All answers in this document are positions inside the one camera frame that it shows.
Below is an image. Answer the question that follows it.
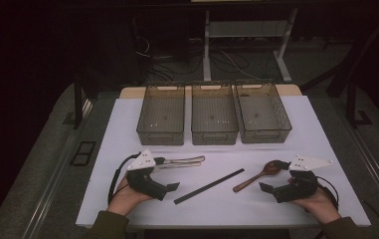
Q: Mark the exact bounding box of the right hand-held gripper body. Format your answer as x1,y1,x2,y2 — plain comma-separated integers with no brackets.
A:
272,153,334,204

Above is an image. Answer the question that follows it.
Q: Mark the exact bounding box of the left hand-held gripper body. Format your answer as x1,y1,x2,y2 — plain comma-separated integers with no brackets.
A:
125,148,168,202

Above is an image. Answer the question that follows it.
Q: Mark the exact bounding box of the brown wooden spoon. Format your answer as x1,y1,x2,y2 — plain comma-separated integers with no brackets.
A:
232,159,283,194

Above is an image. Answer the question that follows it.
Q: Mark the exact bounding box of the silver metal spoon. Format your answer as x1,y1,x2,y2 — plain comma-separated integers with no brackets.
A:
162,154,207,164

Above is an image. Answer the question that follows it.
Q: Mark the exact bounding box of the black chopstick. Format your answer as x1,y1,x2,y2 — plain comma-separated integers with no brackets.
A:
173,167,246,206

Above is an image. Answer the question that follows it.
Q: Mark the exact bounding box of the smoky clear plastic bin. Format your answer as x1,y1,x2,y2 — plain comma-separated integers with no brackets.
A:
135,84,186,146
190,83,240,146
233,80,293,144

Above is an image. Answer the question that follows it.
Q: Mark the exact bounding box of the person's left hand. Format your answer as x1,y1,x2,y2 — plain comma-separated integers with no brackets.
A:
106,175,153,217

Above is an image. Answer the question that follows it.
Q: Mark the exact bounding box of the person's right hand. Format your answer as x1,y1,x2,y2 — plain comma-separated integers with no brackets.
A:
286,177,342,225

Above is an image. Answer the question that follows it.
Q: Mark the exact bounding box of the white table cover sheet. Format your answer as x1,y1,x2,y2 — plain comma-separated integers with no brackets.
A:
75,95,372,230

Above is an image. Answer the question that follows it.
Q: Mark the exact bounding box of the black metal stand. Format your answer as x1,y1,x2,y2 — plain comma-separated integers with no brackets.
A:
325,9,374,129

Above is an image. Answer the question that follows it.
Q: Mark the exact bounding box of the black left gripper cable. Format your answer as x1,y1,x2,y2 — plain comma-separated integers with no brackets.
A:
106,151,142,205

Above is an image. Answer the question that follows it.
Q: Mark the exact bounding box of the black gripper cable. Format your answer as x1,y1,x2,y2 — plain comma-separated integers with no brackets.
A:
315,174,340,211
106,151,142,205

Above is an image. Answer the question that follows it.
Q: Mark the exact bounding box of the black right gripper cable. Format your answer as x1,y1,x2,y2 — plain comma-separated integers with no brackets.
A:
315,174,340,211

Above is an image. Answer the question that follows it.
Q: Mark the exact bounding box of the metal floor rail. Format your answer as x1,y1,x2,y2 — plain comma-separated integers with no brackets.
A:
20,99,95,239
337,106,379,217

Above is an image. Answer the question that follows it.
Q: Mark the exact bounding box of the black floor cable bundle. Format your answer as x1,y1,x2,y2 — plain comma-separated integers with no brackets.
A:
132,34,209,83

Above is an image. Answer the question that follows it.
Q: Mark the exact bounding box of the white floor cable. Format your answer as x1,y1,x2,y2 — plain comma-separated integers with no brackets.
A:
219,49,265,82

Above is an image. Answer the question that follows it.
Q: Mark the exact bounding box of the white metal desk frame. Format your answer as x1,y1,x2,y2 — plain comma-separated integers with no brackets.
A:
202,7,299,84

